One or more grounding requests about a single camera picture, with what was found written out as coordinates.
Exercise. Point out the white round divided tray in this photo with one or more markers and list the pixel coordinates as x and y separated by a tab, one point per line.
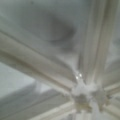
72	46

